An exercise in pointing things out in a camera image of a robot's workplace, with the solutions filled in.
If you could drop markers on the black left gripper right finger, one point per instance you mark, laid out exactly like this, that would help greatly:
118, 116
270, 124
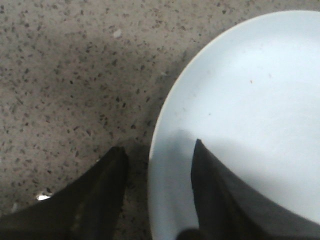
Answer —
229, 209

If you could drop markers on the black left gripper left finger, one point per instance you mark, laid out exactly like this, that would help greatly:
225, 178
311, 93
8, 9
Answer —
87, 209

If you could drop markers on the light blue round plate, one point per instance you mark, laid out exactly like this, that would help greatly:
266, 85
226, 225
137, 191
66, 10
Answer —
252, 96

